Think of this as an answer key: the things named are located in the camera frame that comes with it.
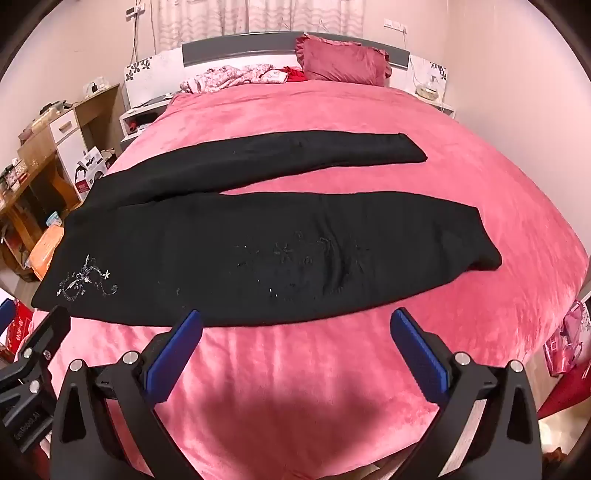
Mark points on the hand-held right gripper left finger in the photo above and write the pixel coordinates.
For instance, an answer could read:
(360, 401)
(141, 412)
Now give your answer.
(174, 357)

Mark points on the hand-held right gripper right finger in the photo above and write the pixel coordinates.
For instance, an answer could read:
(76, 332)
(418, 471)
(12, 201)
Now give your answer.
(419, 355)

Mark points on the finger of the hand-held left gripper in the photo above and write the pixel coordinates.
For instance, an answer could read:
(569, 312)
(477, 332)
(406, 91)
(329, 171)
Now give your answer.
(5, 316)
(46, 332)

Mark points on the black embroidered pants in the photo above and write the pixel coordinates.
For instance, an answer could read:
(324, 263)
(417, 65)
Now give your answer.
(231, 258)

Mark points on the orange plastic stool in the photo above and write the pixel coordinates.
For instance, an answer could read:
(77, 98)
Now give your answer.
(46, 247)

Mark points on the pink plush bed blanket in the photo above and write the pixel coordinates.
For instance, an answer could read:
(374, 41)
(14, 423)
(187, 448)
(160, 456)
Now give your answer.
(323, 378)

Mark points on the pink plastic bag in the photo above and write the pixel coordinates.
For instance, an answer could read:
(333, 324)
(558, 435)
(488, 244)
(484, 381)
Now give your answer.
(565, 337)

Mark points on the white and red cardboard box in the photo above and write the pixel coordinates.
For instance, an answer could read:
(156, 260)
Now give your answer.
(90, 171)

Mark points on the wooden desk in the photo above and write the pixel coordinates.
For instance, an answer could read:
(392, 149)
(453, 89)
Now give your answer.
(97, 115)

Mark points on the white charger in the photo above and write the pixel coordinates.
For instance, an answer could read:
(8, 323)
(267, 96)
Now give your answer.
(96, 87)

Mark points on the white device on nightstand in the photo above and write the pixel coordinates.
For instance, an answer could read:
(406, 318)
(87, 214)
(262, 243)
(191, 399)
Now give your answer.
(428, 87)

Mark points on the white flower-print nightstand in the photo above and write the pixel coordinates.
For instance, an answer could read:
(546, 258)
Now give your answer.
(147, 78)
(427, 69)

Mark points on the pink floral cloth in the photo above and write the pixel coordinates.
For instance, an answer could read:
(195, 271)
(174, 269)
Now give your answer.
(231, 76)

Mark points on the red ruffled pillow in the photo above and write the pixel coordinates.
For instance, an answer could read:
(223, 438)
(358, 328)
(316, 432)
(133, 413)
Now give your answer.
(344, 60)

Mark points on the red cloth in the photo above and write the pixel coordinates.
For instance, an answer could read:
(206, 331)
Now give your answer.
(293, 75)

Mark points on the white patterned curtain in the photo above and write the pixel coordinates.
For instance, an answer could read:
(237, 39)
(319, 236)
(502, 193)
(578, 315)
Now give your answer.
(207, 18)

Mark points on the white wall outlet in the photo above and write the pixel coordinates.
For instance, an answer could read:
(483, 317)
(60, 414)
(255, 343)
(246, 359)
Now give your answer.
(395, 24)

